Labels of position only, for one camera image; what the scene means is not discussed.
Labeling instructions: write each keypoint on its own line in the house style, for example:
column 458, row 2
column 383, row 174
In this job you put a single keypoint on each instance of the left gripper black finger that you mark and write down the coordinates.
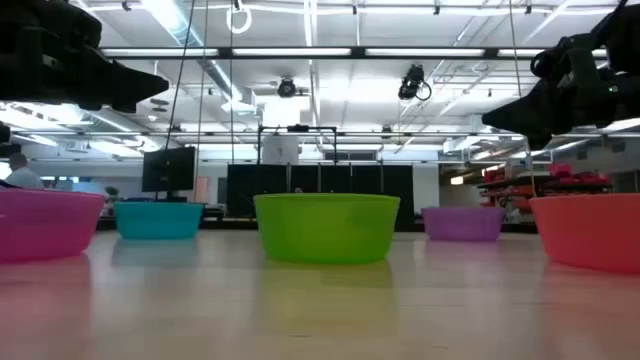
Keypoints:
column 125, row 82
column 115, row 106

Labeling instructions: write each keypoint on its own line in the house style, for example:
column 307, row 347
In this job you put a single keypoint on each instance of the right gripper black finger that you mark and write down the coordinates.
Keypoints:
column 530, row 110
column 539, row 138

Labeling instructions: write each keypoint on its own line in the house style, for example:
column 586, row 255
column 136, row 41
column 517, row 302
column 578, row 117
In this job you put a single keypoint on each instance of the orange plastic bowl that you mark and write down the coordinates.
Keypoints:
column 592, row 232

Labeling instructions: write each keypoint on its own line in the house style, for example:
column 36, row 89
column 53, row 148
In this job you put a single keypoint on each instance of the purple plastic bowl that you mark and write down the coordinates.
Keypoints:
column 462, row 225

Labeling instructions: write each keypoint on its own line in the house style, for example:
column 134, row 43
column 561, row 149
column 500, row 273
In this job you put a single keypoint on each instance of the teal plastic bowl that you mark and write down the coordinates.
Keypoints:
column 157, row 220

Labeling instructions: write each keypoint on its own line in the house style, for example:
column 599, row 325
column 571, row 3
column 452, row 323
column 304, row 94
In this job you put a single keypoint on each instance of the pink plastic bowl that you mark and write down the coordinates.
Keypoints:
column 45, row 225

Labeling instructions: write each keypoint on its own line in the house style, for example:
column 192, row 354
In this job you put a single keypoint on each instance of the green plastic bowl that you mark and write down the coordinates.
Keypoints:
column 325, row 227

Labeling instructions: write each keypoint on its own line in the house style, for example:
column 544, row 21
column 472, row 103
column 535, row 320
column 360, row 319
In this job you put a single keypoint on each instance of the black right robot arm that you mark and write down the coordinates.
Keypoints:
column 627, row 35

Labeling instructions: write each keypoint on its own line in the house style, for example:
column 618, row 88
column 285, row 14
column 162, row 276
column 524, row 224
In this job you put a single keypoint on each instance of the shelf with red bins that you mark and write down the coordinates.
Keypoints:
column 550, row 187

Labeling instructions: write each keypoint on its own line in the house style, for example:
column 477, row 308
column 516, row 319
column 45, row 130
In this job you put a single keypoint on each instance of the black computer monitor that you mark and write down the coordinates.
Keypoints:
column 168, row 169

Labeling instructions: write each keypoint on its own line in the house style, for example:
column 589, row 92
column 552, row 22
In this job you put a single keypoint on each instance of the small potted plant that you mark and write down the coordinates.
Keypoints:
column 111, row 191

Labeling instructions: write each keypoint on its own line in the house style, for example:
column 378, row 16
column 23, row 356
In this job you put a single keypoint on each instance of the person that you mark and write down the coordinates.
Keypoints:
column 22, row 176

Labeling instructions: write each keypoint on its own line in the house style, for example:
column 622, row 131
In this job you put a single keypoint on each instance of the black partition panels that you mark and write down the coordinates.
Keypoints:
column 360, row 179

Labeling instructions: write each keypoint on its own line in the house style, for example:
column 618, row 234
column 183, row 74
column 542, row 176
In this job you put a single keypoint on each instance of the black overhead camera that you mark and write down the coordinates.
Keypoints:
column 411, row 82

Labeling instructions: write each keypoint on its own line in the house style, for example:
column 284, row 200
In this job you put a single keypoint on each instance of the round black ceiling camera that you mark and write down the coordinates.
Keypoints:
column 286, row 88

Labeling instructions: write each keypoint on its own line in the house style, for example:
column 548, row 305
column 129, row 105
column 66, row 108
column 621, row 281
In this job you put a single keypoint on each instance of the black table edge rail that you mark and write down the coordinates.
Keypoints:
column 230, row 225

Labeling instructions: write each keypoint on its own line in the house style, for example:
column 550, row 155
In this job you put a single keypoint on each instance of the white box behind frame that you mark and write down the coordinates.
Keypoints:
column 280, row 150

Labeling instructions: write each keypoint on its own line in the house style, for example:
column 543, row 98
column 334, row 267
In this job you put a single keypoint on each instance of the overhead light bar frame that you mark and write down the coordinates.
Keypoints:
column 292, row 52

